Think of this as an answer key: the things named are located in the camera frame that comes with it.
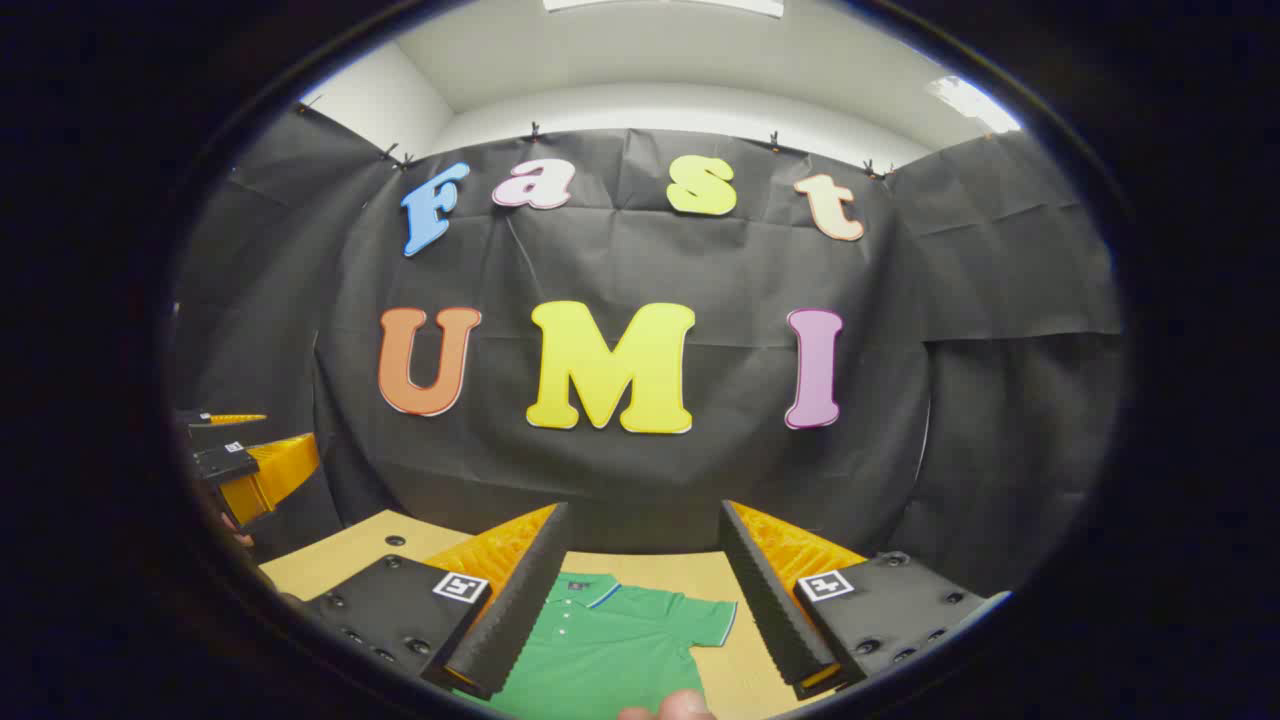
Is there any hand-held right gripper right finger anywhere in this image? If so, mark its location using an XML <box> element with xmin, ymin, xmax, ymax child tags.
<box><xmin>718</xmin><ymin>498</ymin><xmax>1013</xmax><ymax>701</ymax></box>

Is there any green T-shirt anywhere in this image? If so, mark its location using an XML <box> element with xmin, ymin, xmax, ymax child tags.
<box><xmin>455</xmin><ymin>570</ymin><xmax>739</xmax><ymax>720</ymax></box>

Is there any black backdrop cloth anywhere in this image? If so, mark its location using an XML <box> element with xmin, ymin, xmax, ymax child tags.
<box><xmin>172</xmin><ymin>100</ymin><xmax>1126</xmax><ymax>601</ymax></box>

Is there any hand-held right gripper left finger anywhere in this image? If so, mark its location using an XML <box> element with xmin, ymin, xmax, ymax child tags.
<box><xmin>300</xmin><ymin>502</ymin><xmax>573</xmax><ymax>701</ymax></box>

